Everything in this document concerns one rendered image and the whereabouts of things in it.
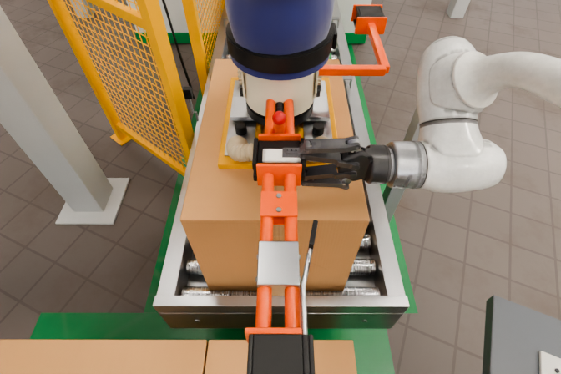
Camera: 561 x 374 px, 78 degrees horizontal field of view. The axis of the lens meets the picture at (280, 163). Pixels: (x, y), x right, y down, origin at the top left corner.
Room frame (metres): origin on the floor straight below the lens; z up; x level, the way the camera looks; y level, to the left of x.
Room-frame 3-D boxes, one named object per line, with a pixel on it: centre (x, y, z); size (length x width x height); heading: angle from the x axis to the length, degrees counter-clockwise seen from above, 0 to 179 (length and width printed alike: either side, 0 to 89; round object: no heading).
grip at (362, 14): (0.99, -0.26, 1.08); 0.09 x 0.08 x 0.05; 90
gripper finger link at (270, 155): (0.43, 0.00, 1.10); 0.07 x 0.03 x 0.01; 90
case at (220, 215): (0.68, 0.01, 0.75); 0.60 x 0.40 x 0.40; 0
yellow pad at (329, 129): (0.69, -0.09, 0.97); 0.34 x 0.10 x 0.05; 0
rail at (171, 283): (1.50, 0.32, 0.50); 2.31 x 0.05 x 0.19; 0
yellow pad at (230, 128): (0.69, 0.10, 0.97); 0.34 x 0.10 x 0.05; 0
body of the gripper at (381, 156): (0.43, -0.16, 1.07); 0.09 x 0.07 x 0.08; 90
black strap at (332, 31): (0.69, 0.00, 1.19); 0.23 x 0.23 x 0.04
